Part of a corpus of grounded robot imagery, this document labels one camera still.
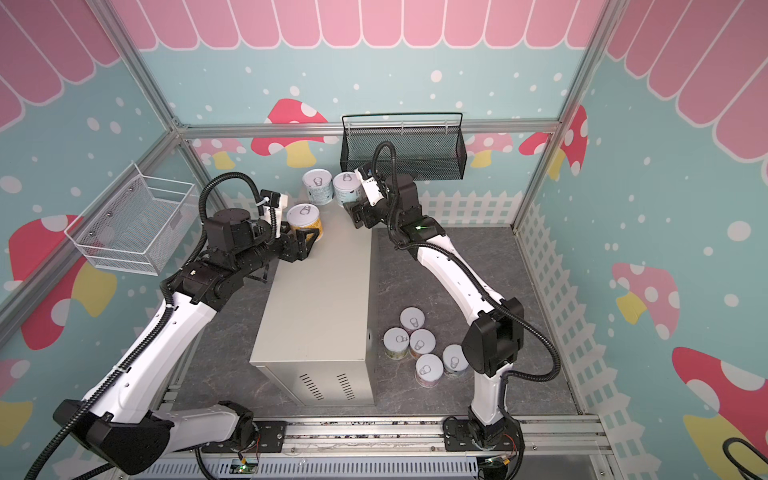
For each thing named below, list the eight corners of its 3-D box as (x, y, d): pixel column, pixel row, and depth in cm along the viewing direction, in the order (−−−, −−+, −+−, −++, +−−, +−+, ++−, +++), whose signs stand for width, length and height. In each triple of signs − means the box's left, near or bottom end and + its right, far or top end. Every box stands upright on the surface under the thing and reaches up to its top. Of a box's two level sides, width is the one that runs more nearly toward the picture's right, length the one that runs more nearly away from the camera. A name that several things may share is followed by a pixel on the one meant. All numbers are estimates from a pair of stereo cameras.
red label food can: (409, 360, 89) (410, 352, 84) (409, 337, 93) (409, 328, 89) (434, 360, 89) (436, 352, 84) (432, 337, 93) (434, 328, 89)
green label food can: (383, 360, 88) (383, 353, 84) (384, 334, 93) (383, 326, 89) (409, 360, 88) (409, 352, 84) (408, 334, 93) (409, 326, 89)
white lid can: (396, 330, 95) (396, 321, 90) (404, 311, 99) (405, 302, 94) (417, 339, 93) (418, 330, 88) (425, 320, 97) (427, 310, 92)
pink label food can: (416, 388, 83) (417, 382, 79) (414, 360, 88) (415, 353, 84) (442, 388, 83) (445, 382, 79) (439, 360, 88) (442, 353, 84)
